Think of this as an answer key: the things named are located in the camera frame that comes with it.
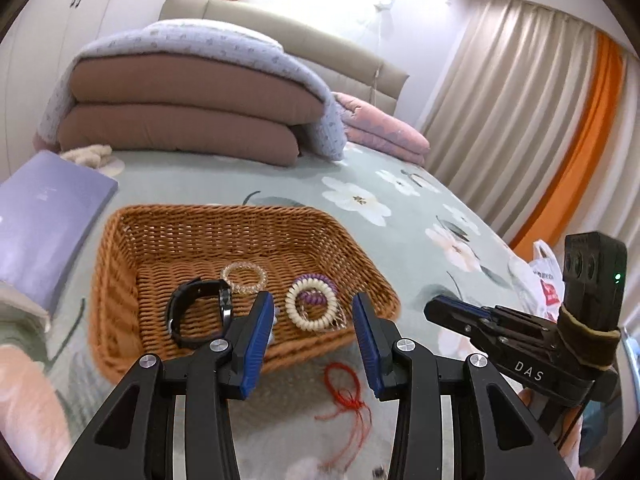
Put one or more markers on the white wardrobe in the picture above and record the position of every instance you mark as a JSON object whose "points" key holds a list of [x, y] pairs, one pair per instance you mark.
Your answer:
{"points": [[40, 35]]}

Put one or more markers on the black wrist watch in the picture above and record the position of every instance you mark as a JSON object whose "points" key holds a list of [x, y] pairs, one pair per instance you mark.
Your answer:
{"points": [[175, 310]]}

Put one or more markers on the beige padded headboard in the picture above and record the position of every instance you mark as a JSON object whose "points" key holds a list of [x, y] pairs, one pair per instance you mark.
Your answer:
{"points": [[300, 30]]}

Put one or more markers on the folded brown duvet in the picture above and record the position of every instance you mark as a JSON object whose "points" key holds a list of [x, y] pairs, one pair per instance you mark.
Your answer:
{"points": [[175, 125]]}

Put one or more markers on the folded brown quilt stack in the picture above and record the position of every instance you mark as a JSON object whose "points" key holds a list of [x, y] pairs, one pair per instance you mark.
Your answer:
{"points": [[200, 35]]}

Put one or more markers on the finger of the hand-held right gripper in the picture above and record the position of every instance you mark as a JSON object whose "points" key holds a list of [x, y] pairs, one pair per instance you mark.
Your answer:
{"points": [[460, 305], [450, 320]]}

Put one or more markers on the green floral bedspread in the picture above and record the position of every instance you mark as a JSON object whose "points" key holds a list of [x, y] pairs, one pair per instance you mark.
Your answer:
{"points": [[400, 220]]}

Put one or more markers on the small cream plush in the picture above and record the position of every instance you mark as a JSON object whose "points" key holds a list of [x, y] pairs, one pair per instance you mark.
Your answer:
{"points": [[87, 154]]}

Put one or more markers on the brown wicker basket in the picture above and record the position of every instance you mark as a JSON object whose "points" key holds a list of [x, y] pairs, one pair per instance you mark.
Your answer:
{"points": [[165, 240]]}

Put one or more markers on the white plastic bag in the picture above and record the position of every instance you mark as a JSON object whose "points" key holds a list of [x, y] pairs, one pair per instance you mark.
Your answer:
{"points": [[542, 275]]}

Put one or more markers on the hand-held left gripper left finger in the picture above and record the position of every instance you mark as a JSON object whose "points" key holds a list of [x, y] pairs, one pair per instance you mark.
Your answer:
{"points": [[257, 340]]}

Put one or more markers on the folded pink quilt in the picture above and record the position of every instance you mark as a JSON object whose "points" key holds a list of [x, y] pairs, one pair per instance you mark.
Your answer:
{"points": [[380, 127]]}

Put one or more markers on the beige curtain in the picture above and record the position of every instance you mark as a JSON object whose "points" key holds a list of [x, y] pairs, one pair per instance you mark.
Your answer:
{"points": [[500, 110]]}

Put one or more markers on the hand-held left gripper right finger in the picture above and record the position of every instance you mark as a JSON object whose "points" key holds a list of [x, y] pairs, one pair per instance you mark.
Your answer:
{"points": [[370, 345]]}

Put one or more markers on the blue cover book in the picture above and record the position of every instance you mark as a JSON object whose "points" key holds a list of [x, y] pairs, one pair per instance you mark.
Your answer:
{"points": [[45, 220]]}

